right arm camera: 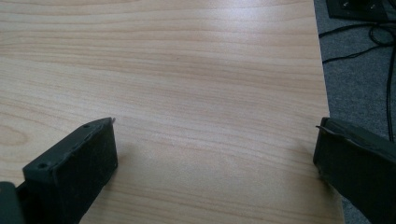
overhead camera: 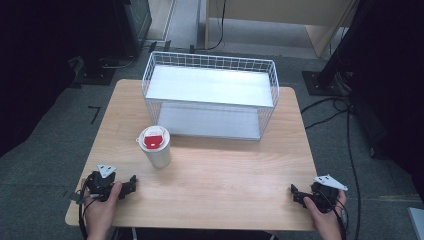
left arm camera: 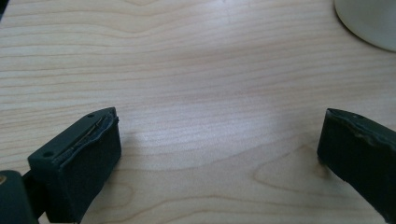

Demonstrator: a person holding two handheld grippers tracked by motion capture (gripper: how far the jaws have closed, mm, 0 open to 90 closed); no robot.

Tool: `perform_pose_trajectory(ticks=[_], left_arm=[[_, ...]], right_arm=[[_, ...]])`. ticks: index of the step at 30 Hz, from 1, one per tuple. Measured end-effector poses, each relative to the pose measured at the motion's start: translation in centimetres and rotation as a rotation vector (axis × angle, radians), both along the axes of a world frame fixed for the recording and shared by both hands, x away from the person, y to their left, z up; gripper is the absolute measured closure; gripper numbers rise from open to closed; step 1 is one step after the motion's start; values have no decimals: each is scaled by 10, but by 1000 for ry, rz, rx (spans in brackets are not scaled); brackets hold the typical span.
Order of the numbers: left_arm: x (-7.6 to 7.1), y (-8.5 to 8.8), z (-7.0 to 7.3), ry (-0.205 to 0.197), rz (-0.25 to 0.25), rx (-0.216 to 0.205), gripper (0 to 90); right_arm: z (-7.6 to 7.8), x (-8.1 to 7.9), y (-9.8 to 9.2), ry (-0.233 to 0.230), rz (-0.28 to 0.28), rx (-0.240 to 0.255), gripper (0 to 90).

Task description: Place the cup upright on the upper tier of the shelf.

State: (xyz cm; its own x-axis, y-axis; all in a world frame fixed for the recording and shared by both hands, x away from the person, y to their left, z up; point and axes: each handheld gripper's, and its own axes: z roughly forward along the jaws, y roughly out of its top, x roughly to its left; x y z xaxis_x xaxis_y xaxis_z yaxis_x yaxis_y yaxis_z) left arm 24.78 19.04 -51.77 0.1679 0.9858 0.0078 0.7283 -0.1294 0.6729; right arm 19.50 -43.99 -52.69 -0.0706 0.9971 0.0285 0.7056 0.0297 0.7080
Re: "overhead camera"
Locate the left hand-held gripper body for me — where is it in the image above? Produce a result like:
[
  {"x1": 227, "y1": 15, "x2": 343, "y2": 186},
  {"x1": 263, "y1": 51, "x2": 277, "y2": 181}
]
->
[{"x1": 86, "y1": 163, "x2": 127, "y2": 203}]

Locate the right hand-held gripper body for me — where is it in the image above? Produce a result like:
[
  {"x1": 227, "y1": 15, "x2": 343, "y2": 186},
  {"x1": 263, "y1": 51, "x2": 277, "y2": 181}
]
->
[{"x1": 309, "y1": 173, "x2": 349, "y2": 215}]

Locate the white cup with red lid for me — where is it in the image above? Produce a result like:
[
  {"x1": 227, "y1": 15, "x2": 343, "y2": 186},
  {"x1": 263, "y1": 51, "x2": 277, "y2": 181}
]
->
[{"x1": 135, "y1": 125, "x2": 172, "y2": 170}]

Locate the white wire shelf rack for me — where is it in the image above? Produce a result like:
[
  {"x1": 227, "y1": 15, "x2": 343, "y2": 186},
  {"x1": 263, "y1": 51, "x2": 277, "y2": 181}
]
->
[{"x1": 141, "y1": 50, "x2": 281, "y2": 142}]

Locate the person's right hand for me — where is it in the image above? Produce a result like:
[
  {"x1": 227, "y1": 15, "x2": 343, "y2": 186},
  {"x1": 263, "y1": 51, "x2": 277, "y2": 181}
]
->
[{"x1": 303, "y1": 190, "x2": 348, "y2": 232}]

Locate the person's left hand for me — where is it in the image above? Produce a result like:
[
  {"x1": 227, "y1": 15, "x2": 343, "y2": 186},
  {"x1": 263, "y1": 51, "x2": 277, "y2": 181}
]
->
[{"x1": 81, "y1": 181, "x2": 123, "y2": 230}]

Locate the person's dark clothing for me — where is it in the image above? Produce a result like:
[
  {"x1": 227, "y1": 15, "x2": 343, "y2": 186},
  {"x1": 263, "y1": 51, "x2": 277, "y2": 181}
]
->
[{"x1": 111, "y1": 227, "x2": 279, "y2": 240}]

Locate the black flat stand base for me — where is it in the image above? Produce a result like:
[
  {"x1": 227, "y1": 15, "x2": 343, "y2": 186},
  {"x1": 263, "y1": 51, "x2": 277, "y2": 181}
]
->
[{"x1": 69, "y1": 55, "x2": 117, "y2": 88}]

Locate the dark curtain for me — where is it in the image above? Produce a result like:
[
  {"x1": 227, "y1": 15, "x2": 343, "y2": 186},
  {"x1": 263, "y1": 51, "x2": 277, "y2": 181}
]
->
[{"x1": 346, "y1": 0, "x2": 424, "y2": 201}]

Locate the dark cabinet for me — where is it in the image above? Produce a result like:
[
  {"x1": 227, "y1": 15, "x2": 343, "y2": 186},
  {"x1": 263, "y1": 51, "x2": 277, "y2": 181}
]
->
[{"x1": 112, "y1": 0, "x2": 153, "y2": 58}]

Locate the light wooden furniture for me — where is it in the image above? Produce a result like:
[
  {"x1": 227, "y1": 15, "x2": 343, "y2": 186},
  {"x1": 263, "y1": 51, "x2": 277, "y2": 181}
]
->
[{"x1": 203, "y1": 0, "x2": 361, "y2": 60}]

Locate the right hand-held gripper cable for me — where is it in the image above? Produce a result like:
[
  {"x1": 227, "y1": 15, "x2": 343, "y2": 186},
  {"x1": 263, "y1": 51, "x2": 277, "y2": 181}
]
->
[{"x1": 321, "y1": 194, "x2": 350, "y2": 240}]

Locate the hand-held gripper cable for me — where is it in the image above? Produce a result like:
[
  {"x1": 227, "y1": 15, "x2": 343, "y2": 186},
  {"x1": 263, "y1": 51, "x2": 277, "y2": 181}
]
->
[
  {"x1": 321, "y1": 194, "x2": 350, "y2": 240},
  {"x1": 69, "y1": 176, "x2": 98, "y2": 240}
]

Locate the left hand-held gripper cable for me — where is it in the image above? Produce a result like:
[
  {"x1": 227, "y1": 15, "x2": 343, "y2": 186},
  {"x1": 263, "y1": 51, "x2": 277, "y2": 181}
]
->
[{"x1": 69, "y1": 176, "x2": 98, "y2": 240}]

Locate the long black floor cable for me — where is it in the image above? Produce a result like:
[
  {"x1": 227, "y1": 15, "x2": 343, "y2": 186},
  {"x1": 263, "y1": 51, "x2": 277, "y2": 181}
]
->
[{"x1": 300, "y1": 95, "x2": 364, "y2": 240}]

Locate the black stand with base plate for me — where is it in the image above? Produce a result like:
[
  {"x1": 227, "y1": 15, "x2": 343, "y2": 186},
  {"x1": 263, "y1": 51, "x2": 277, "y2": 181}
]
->
[{"x1": 301, "y1": 0, "x2": 378, "y2": 98}]

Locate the black looped floor cable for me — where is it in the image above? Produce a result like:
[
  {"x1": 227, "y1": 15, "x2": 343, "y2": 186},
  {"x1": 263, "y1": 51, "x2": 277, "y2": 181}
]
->
[{"x1": 99, "y1": 53, "x2": 139, "y2": 70}]

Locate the black hanging cable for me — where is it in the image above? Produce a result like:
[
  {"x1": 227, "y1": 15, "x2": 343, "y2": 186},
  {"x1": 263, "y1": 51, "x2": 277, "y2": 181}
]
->
[{"x1": 194, "y1": 0, "x2": 228, "y2": 52}]

